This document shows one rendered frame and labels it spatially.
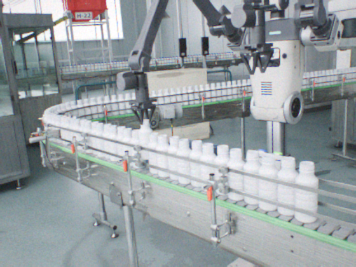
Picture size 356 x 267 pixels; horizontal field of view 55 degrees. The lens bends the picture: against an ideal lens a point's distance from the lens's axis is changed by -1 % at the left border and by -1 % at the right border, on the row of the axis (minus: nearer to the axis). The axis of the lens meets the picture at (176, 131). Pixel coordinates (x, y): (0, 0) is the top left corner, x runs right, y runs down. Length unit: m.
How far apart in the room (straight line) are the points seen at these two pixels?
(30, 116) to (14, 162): 2.13
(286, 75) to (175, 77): 4.04
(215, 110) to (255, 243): 2.29
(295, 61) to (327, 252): 0.93
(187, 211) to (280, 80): 0.74
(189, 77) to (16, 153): 2.85
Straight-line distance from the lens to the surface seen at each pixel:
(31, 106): 6.50
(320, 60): 8.15
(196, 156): 1.22
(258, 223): 1.09
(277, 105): 1.67
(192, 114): 3.18
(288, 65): 1.64
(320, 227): 1.03
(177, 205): 1.32
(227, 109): 3.38
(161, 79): 5.49
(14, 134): 4.44
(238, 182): 1.12
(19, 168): 4.52
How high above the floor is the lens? 1.48
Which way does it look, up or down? 13 degrees down
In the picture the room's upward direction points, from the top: 4 degrees counter-clockwise
